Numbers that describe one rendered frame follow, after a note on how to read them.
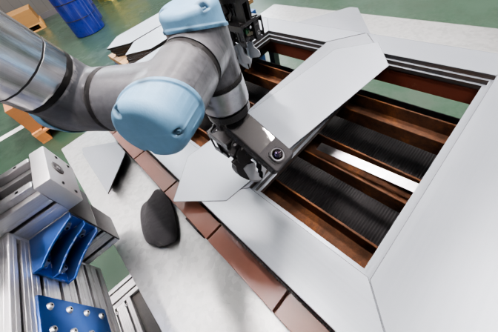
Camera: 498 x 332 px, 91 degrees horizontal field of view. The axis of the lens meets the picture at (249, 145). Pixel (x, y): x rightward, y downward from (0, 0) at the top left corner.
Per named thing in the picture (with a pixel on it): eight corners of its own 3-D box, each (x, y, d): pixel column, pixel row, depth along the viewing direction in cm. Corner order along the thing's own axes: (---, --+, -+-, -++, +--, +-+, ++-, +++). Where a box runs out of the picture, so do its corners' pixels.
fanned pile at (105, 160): (107, 131, 110) (101, 124, 107) (145, 174, 87) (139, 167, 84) (81, 149, 105) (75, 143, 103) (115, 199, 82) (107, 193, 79)
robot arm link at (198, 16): (138, 24, 26) (170, -7, 32) (182, 102, 34) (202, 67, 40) (202, 13, 24) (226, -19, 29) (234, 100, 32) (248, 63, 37)
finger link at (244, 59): (252, 78, 71) (244, 48, 64) (238, 72, 74) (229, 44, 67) (259, 72, 72) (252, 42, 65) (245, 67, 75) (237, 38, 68)
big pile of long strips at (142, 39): (211, -6, 166) (208, -16, 161) (253, -2, 142) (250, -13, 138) (107, 55, 139) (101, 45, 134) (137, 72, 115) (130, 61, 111)
